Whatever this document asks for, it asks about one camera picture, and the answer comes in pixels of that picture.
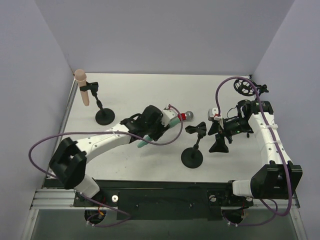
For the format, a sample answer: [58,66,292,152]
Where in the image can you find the black clip mic stand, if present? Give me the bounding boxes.
[80,82,115,126]
[180,121,207,169]

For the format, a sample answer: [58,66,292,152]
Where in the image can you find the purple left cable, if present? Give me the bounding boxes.
[28,103,183,228]

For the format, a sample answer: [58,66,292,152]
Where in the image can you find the black shock mount tripod stand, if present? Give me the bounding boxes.
[233,79,269,100]

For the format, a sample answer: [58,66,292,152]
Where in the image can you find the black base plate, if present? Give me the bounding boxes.
[72,178,253,222]

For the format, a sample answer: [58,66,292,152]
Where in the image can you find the red glitter microphone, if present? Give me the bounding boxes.
[178,111,194,121]

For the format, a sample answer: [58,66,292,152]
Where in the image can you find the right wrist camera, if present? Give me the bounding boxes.
[207,107,223,126]

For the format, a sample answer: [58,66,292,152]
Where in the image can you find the pink microphone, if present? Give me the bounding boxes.
[74,69,90,107]

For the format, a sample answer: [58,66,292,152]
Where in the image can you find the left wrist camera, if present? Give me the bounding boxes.
[161,109,177,127]

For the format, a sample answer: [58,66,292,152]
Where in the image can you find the mint green microphone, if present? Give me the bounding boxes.
[137,116,181,148]

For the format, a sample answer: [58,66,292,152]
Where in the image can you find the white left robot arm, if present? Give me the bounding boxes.
[49,105,177,198]

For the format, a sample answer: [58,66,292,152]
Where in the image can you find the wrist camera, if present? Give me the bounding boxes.
[207,107,223,126]
[161,109,177,127]

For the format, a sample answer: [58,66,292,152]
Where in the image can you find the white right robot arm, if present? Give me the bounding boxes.
[207,100,303,200]

